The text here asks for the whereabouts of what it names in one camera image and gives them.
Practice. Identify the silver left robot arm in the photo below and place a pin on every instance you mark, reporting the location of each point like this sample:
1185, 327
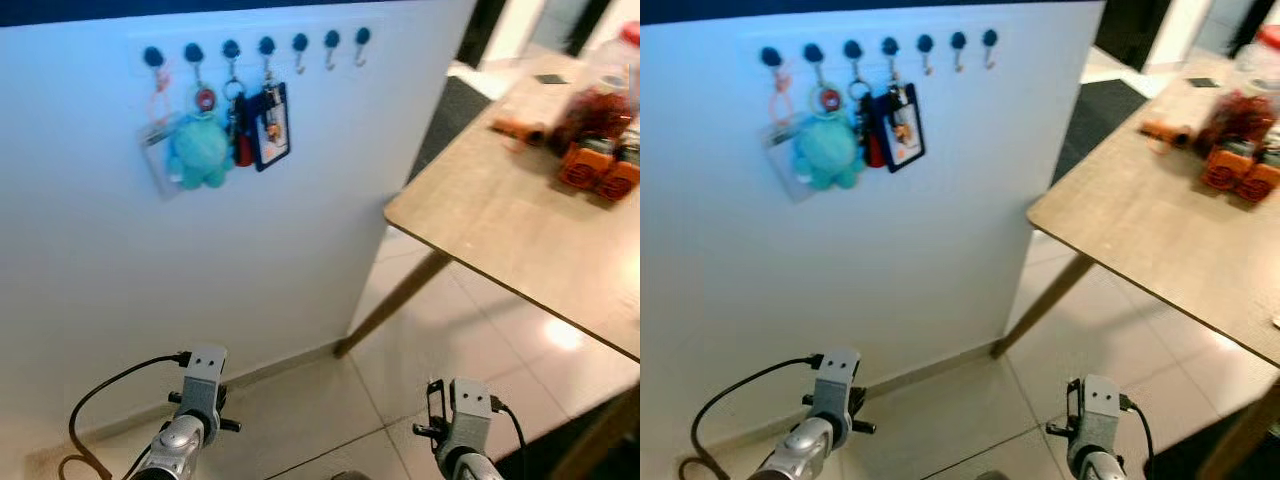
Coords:
800, 450
170, 450

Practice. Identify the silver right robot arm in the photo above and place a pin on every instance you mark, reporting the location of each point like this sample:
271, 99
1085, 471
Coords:
1096, 468
468, 468

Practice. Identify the black floor mat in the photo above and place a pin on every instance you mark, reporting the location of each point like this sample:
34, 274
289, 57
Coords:
545, 465
1190, 455

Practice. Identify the light wooden table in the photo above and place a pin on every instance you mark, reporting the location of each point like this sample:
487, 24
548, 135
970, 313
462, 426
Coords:
520, 230
1170, 240

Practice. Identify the red black key bundle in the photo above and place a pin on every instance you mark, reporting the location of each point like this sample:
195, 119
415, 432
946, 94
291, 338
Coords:
870, 140
242, 140

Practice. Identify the dark blue badge holder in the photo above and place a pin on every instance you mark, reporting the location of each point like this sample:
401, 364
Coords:
272, 130
903, 130

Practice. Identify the orange black fan device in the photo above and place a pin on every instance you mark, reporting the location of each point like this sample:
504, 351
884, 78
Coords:
620, 180
1224, 170
583, 168
1260, 183

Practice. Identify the dark blue carpet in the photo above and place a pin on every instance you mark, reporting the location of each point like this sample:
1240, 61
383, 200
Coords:
450, 120
1095, 125

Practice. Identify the brown cardboard tube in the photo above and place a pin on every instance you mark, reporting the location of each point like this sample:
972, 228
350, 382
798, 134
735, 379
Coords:
518, 130
1165, 133

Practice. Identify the clear jar red lid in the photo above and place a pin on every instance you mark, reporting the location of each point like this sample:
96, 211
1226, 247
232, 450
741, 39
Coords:
1250, 100
600, 100

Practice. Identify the black door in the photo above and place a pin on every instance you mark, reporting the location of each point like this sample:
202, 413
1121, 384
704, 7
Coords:
1140, 30
483, 30

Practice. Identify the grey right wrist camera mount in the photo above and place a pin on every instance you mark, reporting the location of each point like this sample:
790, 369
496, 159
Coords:
1100, 410
468, 410

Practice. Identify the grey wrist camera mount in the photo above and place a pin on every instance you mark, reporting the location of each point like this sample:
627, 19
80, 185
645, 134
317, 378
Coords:
1100, 410
468, 410
840, 378
205, 375

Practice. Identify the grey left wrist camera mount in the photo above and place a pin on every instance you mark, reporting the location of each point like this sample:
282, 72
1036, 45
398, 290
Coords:
840, 378
205, 375

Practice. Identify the blue wall hook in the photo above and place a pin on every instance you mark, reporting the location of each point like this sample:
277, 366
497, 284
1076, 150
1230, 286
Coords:
813, 52
925, 43
889, 45
989, 37
193, 51
852, 49
958, 40
331, 40
153, 56
266, 45
231, 48
362, 37
300, 42
770, 57

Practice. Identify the white hook rail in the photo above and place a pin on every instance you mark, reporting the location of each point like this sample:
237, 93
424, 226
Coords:
880, 32
250, 30

